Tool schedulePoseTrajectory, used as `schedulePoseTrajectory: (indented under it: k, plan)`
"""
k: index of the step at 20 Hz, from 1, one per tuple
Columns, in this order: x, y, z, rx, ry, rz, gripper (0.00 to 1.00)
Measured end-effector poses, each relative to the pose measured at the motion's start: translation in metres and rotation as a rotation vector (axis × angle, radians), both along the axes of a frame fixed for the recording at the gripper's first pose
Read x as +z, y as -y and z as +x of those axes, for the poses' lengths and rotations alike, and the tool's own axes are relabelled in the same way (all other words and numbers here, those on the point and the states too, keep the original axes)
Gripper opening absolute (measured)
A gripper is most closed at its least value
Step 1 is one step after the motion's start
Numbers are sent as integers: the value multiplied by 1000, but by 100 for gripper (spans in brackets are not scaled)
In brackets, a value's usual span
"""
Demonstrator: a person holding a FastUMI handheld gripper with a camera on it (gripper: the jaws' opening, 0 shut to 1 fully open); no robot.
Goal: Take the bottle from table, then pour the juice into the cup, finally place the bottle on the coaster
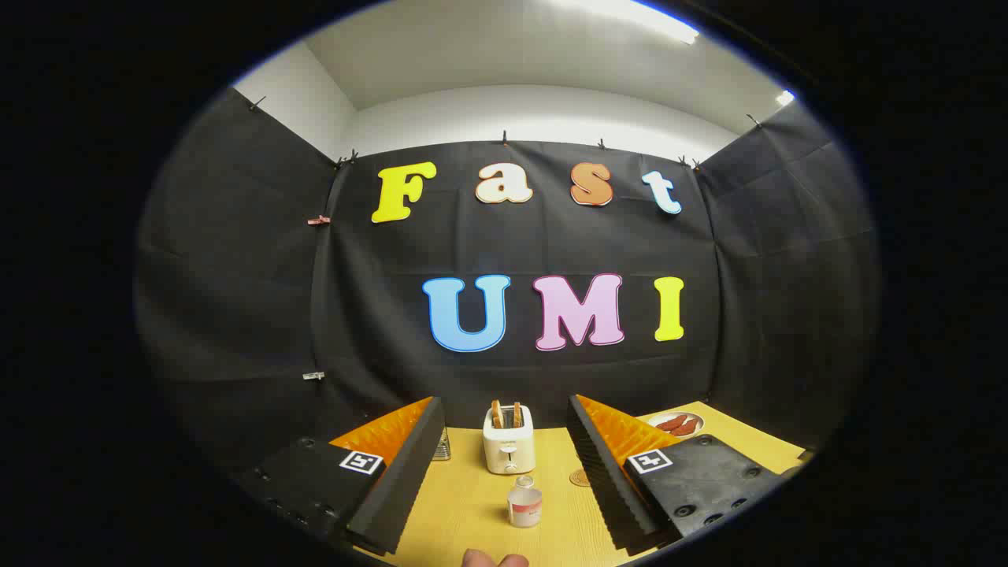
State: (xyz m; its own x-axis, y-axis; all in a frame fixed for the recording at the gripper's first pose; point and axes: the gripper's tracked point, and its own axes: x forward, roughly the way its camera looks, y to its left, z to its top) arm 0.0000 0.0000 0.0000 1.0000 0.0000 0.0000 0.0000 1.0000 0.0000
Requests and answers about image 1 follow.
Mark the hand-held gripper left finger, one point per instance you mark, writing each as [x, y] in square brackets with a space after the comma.
[402, 480]

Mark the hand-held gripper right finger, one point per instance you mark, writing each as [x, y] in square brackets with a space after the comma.
[606, 480]

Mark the round brown coaster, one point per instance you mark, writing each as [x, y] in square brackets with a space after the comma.
[581, 478]

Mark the clear juice bottle pink label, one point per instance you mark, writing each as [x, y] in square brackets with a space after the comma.
[524, 508]

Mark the wooden table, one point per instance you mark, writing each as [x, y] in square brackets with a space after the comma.
[472, 504]

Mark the red meat piece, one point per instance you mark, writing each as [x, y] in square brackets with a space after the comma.
[685, 428]
[671, 423]

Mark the white toaster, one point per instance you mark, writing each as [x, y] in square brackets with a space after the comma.
[508, 450]

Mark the white round plate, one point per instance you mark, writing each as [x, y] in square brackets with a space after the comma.
[697, 429]

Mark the red clip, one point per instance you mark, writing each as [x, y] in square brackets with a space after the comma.
[319, 220]

